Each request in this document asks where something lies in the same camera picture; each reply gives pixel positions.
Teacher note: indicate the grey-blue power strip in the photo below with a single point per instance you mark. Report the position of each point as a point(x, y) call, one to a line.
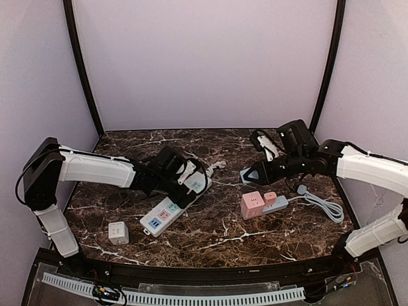
point(280, 203)

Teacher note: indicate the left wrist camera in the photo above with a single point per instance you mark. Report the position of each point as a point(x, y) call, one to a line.
point(188, 167)

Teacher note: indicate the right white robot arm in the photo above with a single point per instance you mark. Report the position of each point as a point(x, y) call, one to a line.
point(300, 153)

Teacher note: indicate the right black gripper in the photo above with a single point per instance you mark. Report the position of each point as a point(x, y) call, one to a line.
point(266, 170)

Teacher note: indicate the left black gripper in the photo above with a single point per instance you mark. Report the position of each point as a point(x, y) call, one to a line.
point(183, 197)

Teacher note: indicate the black frame post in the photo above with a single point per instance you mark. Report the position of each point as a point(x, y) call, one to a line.
point(80, 66)
point(330, 63)

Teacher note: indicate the right black frame post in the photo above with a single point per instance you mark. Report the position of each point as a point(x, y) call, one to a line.
point(330, 63)

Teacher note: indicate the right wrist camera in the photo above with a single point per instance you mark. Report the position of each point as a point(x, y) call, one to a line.
point(263, 142)

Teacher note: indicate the large pink cube socket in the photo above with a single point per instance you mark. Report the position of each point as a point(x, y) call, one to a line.
point(252, 205)

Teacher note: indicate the small pink plug adapter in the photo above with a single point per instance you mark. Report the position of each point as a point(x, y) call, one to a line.
point(269, 198)

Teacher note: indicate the black front table rail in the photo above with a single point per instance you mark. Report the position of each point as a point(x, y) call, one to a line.
point(311, 272)

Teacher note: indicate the white slotted cable duct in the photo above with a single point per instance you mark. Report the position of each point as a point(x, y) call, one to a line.
point(156, 294)

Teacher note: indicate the white multicolour power strip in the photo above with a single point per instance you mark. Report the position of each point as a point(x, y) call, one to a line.
point(167, 211)

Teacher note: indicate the left black frame post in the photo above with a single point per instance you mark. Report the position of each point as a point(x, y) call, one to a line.
point(80, 66)

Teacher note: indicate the small blue plug adapter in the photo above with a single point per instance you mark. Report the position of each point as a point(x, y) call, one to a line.
point(248, 176)

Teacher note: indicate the white cube socket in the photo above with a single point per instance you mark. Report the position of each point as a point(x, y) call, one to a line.
point(118, 233)

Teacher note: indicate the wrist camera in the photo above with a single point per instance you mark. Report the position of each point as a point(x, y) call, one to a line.
point(188, 167)
point(263, 142)

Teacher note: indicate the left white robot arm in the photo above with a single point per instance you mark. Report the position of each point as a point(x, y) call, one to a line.
point(53, 163)

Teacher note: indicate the small circuit board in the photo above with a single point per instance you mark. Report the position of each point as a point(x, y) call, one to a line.
point(106, 293)

